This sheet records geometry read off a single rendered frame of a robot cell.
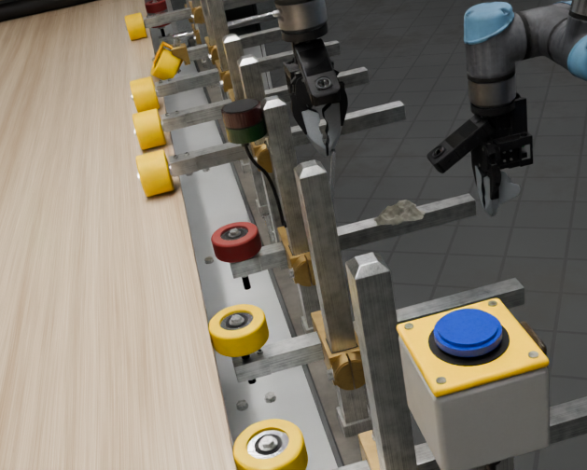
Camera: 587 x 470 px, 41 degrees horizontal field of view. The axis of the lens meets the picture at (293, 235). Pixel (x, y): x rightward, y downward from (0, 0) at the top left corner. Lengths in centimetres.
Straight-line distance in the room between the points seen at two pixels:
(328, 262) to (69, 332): 41
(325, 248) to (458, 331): 54
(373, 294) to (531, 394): 29
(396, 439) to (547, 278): 190
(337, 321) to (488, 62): 49
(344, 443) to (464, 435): 70
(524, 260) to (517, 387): 235
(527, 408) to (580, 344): 196
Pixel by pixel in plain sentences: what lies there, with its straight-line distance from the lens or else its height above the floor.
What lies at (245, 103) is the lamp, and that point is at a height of 113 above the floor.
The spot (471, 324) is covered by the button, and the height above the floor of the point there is 123.
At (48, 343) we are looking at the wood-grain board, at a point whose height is 90.
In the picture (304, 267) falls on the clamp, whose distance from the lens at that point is 128.
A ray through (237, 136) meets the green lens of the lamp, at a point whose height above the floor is 110.
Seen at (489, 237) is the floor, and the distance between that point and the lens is 296.
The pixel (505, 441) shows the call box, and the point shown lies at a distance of 51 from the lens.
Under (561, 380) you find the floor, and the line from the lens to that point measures 233.
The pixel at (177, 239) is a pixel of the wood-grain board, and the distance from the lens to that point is 136.
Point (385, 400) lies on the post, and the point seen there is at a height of 97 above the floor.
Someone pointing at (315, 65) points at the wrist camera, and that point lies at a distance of 122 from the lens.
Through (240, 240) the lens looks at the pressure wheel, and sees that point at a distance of 130.
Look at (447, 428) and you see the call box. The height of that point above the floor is 119.
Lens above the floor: 153
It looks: 29 degrees down
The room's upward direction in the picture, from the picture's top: 11 degrees counter-clockwise
